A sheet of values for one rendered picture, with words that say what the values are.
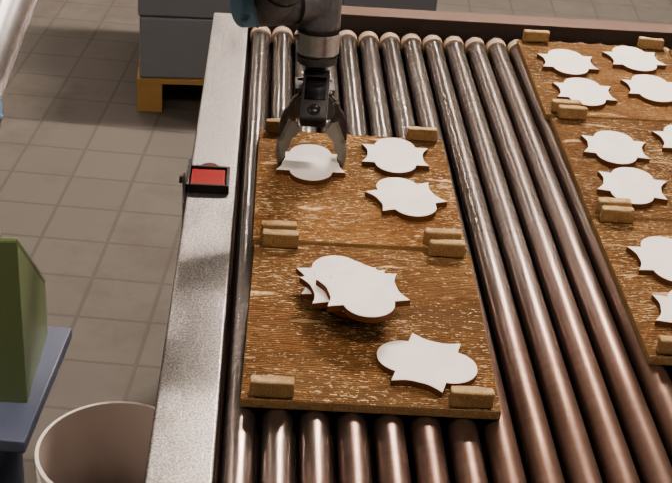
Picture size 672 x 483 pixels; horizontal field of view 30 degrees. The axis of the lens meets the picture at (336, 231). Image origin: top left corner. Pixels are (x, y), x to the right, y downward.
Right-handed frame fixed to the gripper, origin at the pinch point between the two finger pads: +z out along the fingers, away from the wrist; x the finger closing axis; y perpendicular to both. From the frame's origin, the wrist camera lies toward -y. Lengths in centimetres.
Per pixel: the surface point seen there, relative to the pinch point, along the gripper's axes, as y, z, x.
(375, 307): -53, -2, -8
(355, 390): -65, 4, -5
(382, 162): 1.2, -0.5, -13.0
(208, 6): 226, 40, 31
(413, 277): -35.9, 2.7, -15.8
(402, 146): 8.2, -0.8, -17.2
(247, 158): 6.2, 2.2, 11.5
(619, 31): 76, -4, -74
